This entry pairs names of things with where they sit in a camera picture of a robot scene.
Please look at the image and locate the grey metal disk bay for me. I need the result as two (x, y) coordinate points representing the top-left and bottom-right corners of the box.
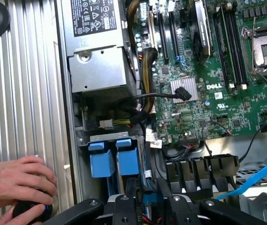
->
(78, 132), (146, 203)

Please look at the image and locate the person's right hand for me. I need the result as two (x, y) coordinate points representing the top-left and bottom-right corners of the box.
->
(0, 203), (46, 225)

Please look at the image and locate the person's left hand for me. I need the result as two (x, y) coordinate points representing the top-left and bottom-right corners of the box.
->
(0, 155), (58, 212)

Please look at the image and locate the grey metal drive cage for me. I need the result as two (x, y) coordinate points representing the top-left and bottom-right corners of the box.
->
(237, 164), (267, 225)

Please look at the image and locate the green motherboard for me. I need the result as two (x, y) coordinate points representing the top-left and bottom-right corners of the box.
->
(133, 0), (267, 146)

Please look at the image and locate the silver finned heat sink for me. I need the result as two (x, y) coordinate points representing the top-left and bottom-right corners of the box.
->
(170, 76), (199, 104)

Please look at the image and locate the grey power supply unit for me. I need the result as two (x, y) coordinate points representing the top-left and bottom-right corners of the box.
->
(61, 0), (137, 97)

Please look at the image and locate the grey open PC case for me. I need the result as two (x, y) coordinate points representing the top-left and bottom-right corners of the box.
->
(53, 0), (267, 225)

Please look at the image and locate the black RAM slot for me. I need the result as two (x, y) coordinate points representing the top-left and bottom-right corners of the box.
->
(214, 11), (236, 91)
(226, 10), (249, 90)

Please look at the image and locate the black expansion slot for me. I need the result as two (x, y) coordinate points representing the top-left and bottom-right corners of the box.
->
(169, 10), (181, 59)
(157, 11), (171, 61)

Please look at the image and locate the black graphics card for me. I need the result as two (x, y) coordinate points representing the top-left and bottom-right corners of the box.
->
(189, 0), (215, 65)

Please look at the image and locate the tan expansion slot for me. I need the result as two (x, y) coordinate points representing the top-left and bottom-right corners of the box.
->
(146, 10), (162, 50)

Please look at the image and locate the blue disk bracket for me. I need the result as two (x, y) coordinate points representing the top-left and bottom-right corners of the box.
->
(88, 141), (113, 196)

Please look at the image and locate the white cable label tag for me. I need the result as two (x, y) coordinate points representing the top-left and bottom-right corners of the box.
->
(145, 133), (163, 149)

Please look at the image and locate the white wire plug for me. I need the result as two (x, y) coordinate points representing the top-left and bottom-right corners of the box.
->
(99, 119), (114, 130)

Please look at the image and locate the thin black red sensor wire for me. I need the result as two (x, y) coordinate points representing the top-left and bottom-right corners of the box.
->
(202, 118), (233, 156)

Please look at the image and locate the thin black cable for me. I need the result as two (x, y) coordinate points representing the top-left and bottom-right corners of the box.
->
(238, 120), (267, 163)

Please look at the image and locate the thick black cable angled plug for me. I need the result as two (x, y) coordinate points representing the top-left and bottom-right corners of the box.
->
(120, 86), (192, 111)

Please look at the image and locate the black yellow braided wire bundle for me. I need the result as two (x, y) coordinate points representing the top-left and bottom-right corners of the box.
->
(126, 0), (159, 128)

